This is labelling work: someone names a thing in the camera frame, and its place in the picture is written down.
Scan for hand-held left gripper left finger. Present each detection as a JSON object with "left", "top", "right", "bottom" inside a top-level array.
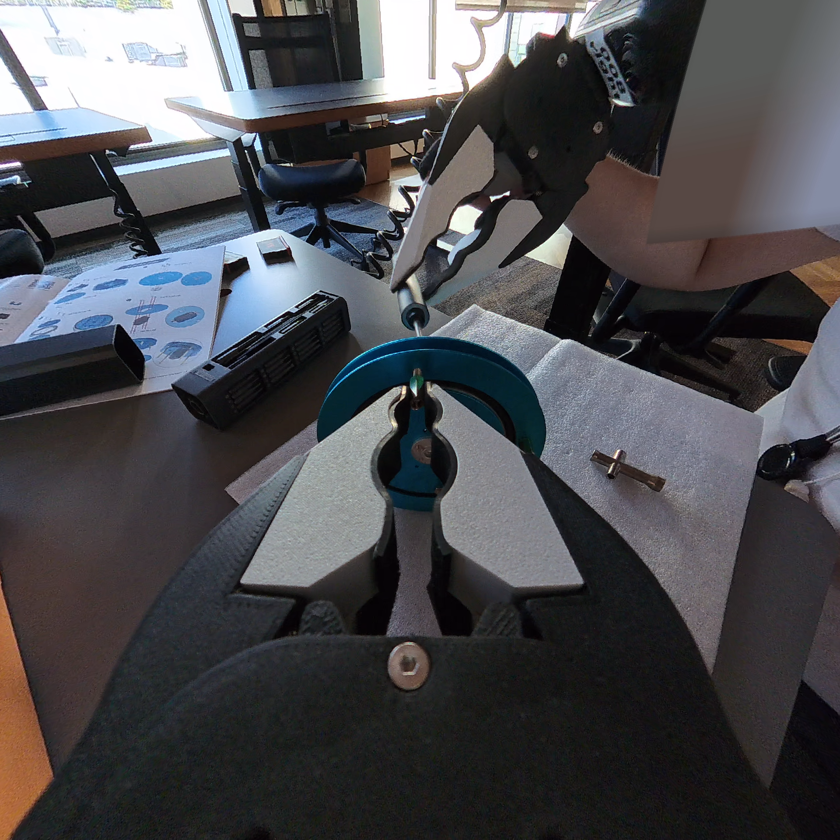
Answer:
[{"left": 240, "top": 385, "right": 401, "bottom": 634}]

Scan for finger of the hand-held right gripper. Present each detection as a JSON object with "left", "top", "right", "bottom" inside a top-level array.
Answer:
[
  {"left": 430, "top": 196, "right": 547, "bottom": 308},
  {"left": 390, "top": 125, "right": 505, "bottom": 292}
]

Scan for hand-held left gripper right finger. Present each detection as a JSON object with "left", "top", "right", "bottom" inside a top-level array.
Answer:
[{"left": 425, "top": 385, "right": 586, "bottom": 634}]

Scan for grey electric screwdriver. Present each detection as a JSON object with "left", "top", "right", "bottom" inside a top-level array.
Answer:
[{"left": 395, "top": 270, "right": 435, "bottom": 341}]

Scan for blue metal wheel assembly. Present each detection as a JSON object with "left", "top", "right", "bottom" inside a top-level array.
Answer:
[{"left": 316, "top": 336, "right": 547, "bottom": 511}]

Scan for person's right forearm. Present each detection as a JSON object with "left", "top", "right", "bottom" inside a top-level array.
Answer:
[{"left": 564, "top": 154, "right": 840, "bottom": 293}]

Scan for black desk leg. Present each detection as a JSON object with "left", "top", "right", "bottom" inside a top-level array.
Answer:
[{"left": 543, "top": 233, "right": 624, "bottom": 342}]

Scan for dark grey desk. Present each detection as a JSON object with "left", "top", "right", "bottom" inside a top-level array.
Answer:
[{"left": 0, "top": 230, "right": 821, "bottom": 788}]

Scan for metal cross wrench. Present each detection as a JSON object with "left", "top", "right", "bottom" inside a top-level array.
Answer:
[{"left": 588, "top": 448, "right": 667, "bottom": 493}]

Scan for black saddle stool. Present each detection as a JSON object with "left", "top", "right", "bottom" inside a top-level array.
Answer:
[{"left": 258, "top": 159, "right": 388, "bottom": 260}]

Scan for black screwdriver bit holder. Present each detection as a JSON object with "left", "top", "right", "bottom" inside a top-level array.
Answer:
[{"left": 172, "top": 290, "right": 352, "bottom": 431}]

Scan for white foam sheet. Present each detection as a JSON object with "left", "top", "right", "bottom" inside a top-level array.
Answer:
[{"left": 224, "top": 304, "right": 765, "bottom": 677}]

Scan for black office chair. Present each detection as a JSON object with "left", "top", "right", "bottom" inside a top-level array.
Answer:
[
  {"left": 591, "top": 276, "right": 815, "bottom": 404},
  {"left": 0, "top": 230, "right": 46, "bottom": 280}
]

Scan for black high-back chair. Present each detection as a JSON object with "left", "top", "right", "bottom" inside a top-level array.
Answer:
[{"left": 231, "top": 10, "right": 362, "bottom": 89}]

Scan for instruction sheet with blue circles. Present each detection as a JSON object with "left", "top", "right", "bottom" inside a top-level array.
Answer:
[{"left": 14, "top": 246, "right": 227, "bottom": 396}]

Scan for black rectangular sleeve case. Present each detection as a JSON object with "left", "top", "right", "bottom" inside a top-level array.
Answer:
[{"left": 0, "top": 323, "right": 147, "bottom": 417}]

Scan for person's white shirt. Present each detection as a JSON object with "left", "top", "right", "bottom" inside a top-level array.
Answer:
[{"left": 755, "top": 226, "right": 840, "bottom": 713}]

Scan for orange cardboard box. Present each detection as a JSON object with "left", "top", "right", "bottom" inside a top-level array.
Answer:
[{"left": 0, "top": 584, "right": 55, "bottom": 840}]

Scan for white instruction booklet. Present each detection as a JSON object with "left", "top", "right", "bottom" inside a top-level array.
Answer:
[{"left": 0, "top": 274, "right": 70, "bottom": 345}]

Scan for person's dark pants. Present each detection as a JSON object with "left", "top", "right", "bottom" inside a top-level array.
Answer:
[{"left": 780, "top": 699, "right": 840, "bottom": 840}]

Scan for coiled cable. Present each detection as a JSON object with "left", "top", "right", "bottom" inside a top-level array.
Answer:
[
  {"left": 354, "top": 0, "right": 519, "bottom": 280},
  {"left": 112, "top": 190, "right": 148, "bottom": 257}
]

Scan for black lanyard with clip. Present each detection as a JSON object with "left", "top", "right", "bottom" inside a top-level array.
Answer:
[{"left": 756, "top": 425, "right": 840, "bottom": 483}]

